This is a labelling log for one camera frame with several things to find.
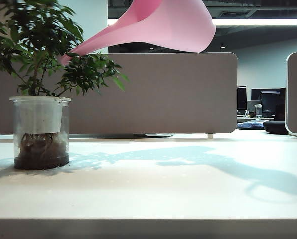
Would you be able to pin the pink plastic watering can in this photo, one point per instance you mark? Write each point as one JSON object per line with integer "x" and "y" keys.
{"x": 163, "y": 25}

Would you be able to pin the green leafy plant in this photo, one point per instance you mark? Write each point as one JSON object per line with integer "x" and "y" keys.
{"x": 39, "y": 49}

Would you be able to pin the wide beige desk divider panel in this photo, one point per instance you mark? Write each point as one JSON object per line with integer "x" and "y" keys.
{"x": 163, "y": 94}

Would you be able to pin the dark slim monitor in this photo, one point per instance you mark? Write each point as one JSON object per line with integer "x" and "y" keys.
{"x": 241, "y": 98}

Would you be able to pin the blue patterned cloth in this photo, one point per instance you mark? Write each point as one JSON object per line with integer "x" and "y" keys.
{"x": 250, "y": 125}

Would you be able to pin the clear plastic bottle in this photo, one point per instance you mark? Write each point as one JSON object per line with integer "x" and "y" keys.
{"x": 258, "y": 110}

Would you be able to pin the clear glass outer jar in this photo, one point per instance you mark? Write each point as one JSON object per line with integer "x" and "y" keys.
{"x": 41, "y": 149}

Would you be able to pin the black computer monitor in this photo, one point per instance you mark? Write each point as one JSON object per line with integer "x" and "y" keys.
{"x": 270, "y": 100}

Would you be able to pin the black round cushion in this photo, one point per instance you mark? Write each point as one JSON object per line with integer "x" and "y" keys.
{"x": 275, "y": 127}

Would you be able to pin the grey divider foot bracket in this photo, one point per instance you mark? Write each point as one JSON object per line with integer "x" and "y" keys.
{"x": 153, "y": 135}

